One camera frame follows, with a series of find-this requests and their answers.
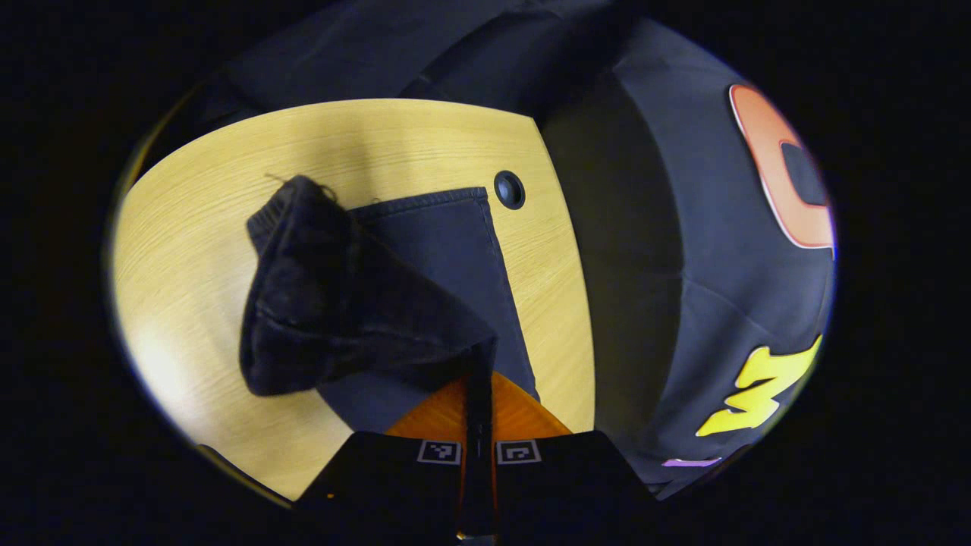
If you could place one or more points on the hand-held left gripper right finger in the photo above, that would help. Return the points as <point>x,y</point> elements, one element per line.
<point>569,478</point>

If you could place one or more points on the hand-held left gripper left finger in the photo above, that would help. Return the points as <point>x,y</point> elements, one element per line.
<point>394,478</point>

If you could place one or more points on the black round table grommet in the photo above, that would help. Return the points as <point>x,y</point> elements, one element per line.
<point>510,189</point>

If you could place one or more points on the black backdrop cloth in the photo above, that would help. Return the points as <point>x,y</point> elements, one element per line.
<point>683,303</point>

